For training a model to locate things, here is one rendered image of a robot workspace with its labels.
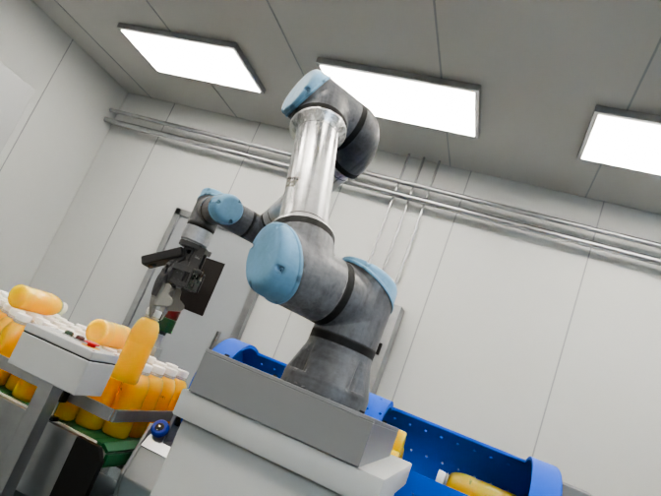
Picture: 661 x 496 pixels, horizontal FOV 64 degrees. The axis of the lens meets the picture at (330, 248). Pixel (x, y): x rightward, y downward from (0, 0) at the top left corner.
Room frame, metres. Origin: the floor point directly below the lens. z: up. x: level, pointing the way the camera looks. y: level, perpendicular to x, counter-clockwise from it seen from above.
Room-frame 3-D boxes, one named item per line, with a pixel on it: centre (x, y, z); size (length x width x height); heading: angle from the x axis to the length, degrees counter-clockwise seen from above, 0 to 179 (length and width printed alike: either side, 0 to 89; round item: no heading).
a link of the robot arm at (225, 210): (1.32, 0.28, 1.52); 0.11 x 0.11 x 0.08; 30
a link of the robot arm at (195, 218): (1.39, 0.34, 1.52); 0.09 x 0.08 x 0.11; 30
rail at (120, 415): (1.55, 0.27, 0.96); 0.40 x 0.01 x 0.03; 162
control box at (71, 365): (1.31, 0.48, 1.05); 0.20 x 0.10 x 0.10; 72
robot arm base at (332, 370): (0.92, -0.08, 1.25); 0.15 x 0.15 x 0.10
